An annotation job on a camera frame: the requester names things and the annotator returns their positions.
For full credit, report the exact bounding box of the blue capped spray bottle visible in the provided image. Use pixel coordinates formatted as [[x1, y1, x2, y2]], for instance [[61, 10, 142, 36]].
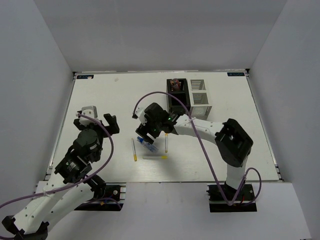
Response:
[[136, 136, 158, 153]]

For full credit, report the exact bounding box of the yellow capped marker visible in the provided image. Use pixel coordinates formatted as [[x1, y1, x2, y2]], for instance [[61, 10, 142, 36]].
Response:
[[131, 138, 138, 162]]

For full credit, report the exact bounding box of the clear tube of markers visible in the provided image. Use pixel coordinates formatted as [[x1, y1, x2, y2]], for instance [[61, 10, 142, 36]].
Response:
[[170, 78, 181, 91]]

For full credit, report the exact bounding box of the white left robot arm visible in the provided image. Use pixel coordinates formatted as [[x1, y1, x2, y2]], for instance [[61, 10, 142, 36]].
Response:
[[1, 111, 120, 240]]

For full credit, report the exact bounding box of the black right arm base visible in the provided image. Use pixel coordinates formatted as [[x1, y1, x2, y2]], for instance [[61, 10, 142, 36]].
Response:
[[206, 183, 258, 213]]

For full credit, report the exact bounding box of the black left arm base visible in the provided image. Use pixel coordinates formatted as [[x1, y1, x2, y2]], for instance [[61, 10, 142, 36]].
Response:
[[74, 183, 126, 212]]

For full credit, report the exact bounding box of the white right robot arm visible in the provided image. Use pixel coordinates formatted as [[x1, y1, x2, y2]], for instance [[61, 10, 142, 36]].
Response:
[[132, 102, 254, 200]]

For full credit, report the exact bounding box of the orange tipped marker middle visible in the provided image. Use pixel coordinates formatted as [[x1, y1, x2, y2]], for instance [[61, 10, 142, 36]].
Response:
[[164, 133, 169, 153]]

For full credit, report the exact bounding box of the yellow capped marker horizontal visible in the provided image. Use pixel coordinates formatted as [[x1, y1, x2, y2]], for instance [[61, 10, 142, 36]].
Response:
[[142, 155, 168, 160]]

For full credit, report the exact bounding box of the black slotted organizer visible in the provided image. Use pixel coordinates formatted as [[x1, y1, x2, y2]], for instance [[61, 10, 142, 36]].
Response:
[[166, 78, 191, 114]]

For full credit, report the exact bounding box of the white slotted organizer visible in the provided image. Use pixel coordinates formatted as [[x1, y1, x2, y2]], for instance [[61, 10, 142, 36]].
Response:
[[187, 79, 212, 120]]

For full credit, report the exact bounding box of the dark logo sticker left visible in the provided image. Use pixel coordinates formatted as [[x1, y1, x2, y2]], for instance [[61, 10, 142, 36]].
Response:
[[76, 74, 94, 80]]

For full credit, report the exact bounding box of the dark logo sticker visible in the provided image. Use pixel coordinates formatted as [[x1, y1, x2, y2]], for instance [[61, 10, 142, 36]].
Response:
[[227, 72, 246, 77], [76, 74, 94, 80]]

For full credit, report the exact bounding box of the dark logo sticker right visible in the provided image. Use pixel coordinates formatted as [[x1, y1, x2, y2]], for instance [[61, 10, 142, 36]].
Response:
[[227, 72, 246, 77]]

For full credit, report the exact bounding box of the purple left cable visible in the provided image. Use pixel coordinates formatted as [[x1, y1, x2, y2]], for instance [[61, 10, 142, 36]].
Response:
[[0, 112, 115, 240]]

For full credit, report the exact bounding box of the purple cable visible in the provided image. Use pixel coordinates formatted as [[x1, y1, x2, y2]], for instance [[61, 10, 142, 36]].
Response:
[[0, 112, 115, 240], [133, 91, 262, 206]]

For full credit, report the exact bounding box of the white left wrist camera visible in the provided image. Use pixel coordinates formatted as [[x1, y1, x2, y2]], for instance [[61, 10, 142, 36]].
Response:
[[76, 105, 98, 126]]

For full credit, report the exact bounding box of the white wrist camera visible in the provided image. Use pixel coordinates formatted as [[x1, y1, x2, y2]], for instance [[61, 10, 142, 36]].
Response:
[[132, 107, 147, 125], [76, 105, 98, 126]]

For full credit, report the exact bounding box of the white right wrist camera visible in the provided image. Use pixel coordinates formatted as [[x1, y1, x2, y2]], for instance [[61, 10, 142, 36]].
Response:
[[132, 107, 147, 125]]

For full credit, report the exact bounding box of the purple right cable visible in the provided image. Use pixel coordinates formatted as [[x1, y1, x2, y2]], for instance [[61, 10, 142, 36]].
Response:
[[133, 91, 262, 206]]

